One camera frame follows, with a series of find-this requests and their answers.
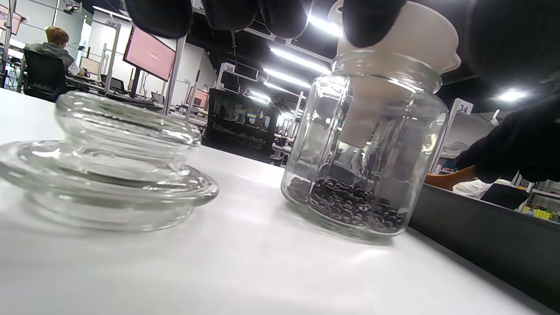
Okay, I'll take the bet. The person's left hand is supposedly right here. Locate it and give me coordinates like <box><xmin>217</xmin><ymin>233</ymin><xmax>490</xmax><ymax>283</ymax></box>
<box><xmin>125</xmin><ymin>0</ymin><xmax>560</xmax><ymax>83</ymax></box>

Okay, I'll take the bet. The person's right hand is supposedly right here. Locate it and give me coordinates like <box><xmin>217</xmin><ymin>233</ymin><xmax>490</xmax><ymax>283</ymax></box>
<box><xmin>455</xmin><ymin>94</ymin><xmax>560</xmax><ymax>183</ymax></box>

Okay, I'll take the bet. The beige plastic funnel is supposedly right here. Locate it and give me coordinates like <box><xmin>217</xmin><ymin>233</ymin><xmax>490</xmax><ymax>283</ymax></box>
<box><xmin>328</xmin><ymin>0</ymin><xmax>462</xmax><ymax>149</ymax></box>

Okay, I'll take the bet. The dark metal baking tray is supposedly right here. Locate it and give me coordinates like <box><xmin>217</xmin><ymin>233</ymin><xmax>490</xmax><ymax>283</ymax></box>
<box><xmin>407</xmin><ymin>184</ymin><xmax>560</xmax><ymax>311</ymax></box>

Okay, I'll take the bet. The jarred coffee beans group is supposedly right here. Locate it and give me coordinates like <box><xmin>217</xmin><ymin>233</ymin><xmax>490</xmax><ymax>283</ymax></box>
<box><xmin>287</xmin><ymin>176</ymin><xmax>405</xmax><ymax>232</ymax></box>

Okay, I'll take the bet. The clear glass jar lid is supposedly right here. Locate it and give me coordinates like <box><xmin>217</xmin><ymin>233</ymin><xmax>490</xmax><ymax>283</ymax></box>
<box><xmin>0</xmin><ymin>91</ymin><xmax>219</xmax><ymax>232</ymax></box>

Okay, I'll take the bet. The row of yellow packets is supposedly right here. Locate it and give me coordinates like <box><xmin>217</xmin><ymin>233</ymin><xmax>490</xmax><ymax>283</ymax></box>
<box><xmin>523</xmin><ymin>206</ymin><xmax>558</xmax><ymax>220</ymax></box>

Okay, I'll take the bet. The clear glass jar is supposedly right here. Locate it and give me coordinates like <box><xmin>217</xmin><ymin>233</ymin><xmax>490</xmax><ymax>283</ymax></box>
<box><xmin>281</xmin><ymin>49</ymin><xmax>449</xmax><ymax>241</ymax></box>

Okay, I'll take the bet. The large monitor screen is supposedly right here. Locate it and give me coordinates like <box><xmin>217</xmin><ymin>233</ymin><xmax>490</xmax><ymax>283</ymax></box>
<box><xmin>123</xmin><ymin>25</ymin><xmax>177</xmax><ymax>82</ymax></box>

